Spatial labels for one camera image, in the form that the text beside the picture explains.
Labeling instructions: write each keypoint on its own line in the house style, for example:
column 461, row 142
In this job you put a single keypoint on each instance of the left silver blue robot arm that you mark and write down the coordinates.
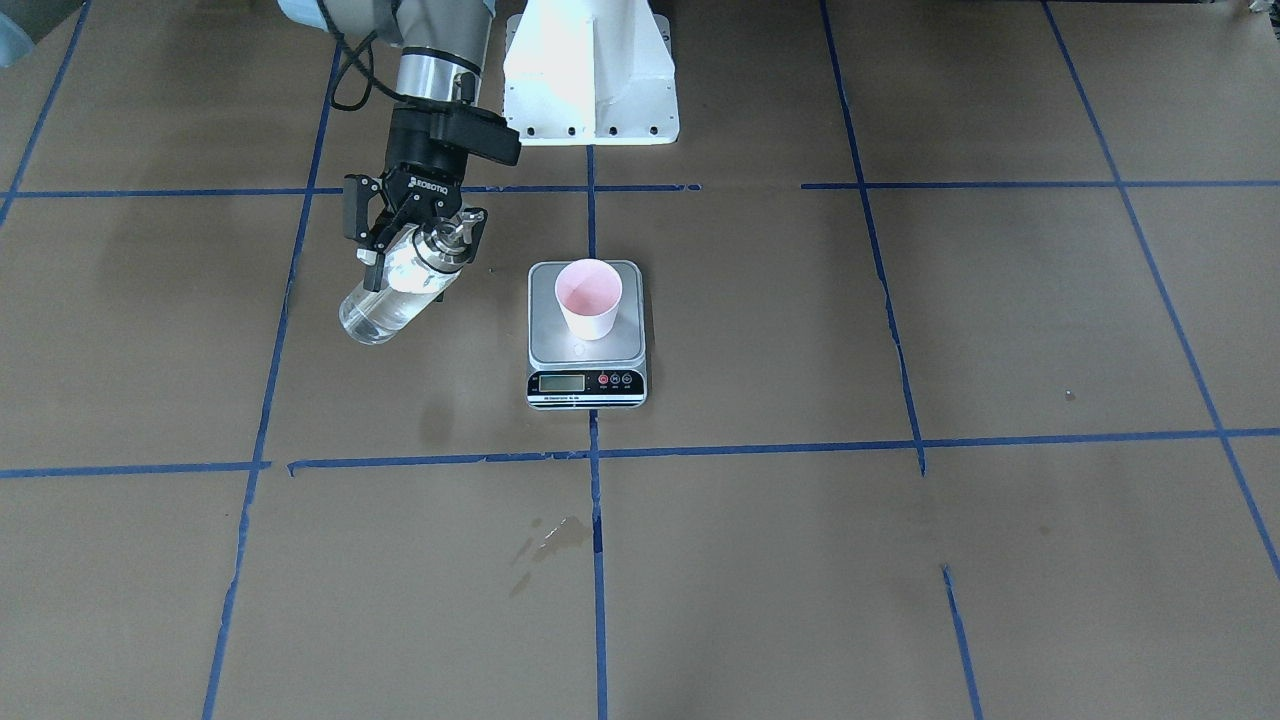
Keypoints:
column 413, row 52

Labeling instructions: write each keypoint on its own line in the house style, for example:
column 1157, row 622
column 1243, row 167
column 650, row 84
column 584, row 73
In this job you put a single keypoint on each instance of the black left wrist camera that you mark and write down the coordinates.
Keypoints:
column 476, row 131

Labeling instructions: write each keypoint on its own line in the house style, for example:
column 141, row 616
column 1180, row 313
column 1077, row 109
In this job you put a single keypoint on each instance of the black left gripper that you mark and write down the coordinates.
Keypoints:
column 417, row 180

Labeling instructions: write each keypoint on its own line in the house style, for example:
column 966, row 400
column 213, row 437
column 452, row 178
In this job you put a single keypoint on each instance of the silver digital kitchen scale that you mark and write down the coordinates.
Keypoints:
column 566, row 373

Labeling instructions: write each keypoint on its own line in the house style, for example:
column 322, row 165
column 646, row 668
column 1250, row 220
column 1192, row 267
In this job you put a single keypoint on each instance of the pink plastic cup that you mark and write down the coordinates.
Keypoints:
column 589, row 293

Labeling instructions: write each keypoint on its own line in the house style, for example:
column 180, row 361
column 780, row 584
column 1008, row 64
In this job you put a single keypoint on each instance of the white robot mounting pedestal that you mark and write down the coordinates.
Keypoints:
column 590, row 73

